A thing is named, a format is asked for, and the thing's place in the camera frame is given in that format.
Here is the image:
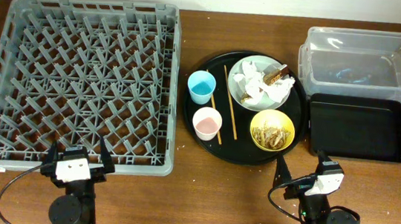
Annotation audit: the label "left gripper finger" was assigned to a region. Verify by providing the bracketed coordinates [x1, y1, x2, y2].
[100, 136, 115, 174]
[45, 142, 59, 165]

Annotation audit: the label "brown food scraps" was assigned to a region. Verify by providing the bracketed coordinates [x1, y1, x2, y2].
[251, 123, 291, 151]

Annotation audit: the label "yellow bowl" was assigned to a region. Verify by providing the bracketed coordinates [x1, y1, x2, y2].
[250, 109, 296, 152]

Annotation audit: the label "wooden chopstick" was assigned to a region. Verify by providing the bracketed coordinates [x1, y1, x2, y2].
[206, 93, 222, 145]
[224, 65, 238, 140]

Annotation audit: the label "brown snack wrapper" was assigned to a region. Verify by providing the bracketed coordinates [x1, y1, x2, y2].
[263, 64, 289, 86]

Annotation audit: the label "pink plastic cup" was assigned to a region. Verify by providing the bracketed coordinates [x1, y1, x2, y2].
[192, 107, 223, 141]

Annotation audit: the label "grey round plate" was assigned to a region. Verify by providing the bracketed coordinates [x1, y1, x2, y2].
[228, 55, 289, 112]

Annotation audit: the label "white paper tissue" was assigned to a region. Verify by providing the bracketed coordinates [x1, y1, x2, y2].
[232, 61, 296, 106]

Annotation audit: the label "light blue plastic cup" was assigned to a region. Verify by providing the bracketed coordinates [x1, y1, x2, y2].
[187, 70, 216, 105]

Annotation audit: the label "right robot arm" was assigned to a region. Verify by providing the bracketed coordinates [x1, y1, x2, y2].
[267, 151, 361, 224]

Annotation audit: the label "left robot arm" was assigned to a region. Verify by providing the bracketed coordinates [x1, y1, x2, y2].
[40, 137, 115, 224]

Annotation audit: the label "grey plastic dishwasher rack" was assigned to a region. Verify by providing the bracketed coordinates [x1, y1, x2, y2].
[0, 0, 182, 177]

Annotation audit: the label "clear plastic waste bin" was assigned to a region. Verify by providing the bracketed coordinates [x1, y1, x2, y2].
[298, 27, 401, 102]

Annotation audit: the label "black rectangular tray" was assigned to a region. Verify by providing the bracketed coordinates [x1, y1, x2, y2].
[309, 93, 401, 163]

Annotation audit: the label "round black serving tray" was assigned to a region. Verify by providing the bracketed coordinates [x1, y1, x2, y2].
[181, 50, 309, 165]

